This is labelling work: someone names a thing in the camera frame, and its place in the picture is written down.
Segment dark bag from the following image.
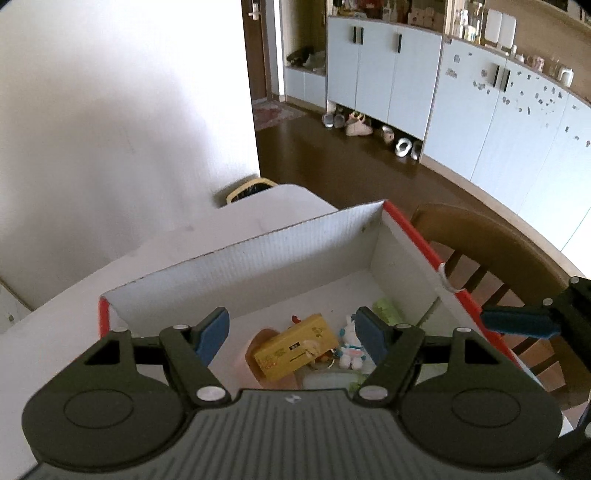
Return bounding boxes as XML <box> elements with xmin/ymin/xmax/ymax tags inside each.
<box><xmin>286</xmin><ymin>48</ymin><xmax>327</xmax><ymax>73</ymax></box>

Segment wooden chair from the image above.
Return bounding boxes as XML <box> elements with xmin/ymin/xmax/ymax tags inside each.
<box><xmin>410</xmin><ymin>203</ymin><xmax>591</xmax><ymax>411</ymax></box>

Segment white side cabinet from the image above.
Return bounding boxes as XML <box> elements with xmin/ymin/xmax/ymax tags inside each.
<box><xmin>0</xmin><ymin>281</ymin><xmax>36</xmax><ymax>336</ymax></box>

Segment patterned door rug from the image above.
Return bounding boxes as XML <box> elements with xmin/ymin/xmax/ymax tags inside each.
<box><xmin>253</xmin><ymin>102</ymin><xmax>308</xmax><ymax>133</ymax></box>

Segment yellow box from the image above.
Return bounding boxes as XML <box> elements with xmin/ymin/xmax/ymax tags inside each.
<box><xmin>253</xmin><ymin>314</ymin><xmax>339</xmax><ymax>381</ymax></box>

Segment pink and white shoes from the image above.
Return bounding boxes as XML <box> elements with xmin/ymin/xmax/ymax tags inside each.
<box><xmin>345</xmin><ymin>113</ymin><xmax>374</xmax><ymax>137</ymax></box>

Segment low white cabinet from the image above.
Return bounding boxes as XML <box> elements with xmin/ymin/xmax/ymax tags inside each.
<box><xmin>283</xmin><ymin>64</ymin><xmax>328</xmax><ymax>110</ymax></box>

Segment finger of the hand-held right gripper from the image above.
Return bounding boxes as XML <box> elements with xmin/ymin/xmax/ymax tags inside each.
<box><xmin>480</xmin><ymin>298</ymin><xmax>562</xmax><ymax>340</ymax></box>

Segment brown door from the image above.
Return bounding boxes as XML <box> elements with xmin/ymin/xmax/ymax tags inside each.
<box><xmin>242</xmin><ymin>0</ymin><xmax>274</xmax><ymax>102</ymax></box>

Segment white canisters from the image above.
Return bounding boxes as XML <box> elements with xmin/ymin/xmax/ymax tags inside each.
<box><xmin>482</xmin><ymin>9</ymin><xmax>518</xmax><ymax>49</ymax></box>

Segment yellow rimmed trash bin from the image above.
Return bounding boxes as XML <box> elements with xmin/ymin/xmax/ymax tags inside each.
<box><xmin>225</xmin><ymin>178</ymin><xmax>279</xmax><ymax>206</ymax></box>

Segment white plush toy keychain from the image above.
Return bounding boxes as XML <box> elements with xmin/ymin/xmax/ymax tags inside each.
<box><xmin>335</xmin><ymin>315</ymin><xmax>377</xmax><ymax>372</ymax></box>

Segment white cabinet with stickers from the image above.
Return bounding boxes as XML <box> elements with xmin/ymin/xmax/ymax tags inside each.
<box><xmin>422</xmin><ymin>39</ymin><xmax>591</xmax><ymax>254</ymax></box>

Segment red cardboard box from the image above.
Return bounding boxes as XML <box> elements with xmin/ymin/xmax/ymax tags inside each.
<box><xmin>98</xmin><ymin>199</ymin><xmax>555</xmax><ymax>408</ymax></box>

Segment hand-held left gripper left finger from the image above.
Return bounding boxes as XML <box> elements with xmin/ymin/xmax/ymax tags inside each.
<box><xmin>82</xmin><ymin>306</ymin><xmax>232</xmax><ymax>408</ymax></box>

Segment tall white cabinet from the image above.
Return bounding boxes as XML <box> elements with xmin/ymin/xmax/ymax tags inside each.
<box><xmin>327</xmin><ymin>14</ymin><xmax>444</xmax><ymax>153</ymax></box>

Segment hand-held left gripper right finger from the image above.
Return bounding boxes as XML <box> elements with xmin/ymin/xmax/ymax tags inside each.
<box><xmin>352</xmin><ymin>305</ymin><xmax>504</xmax><ymax>408</ymax></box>

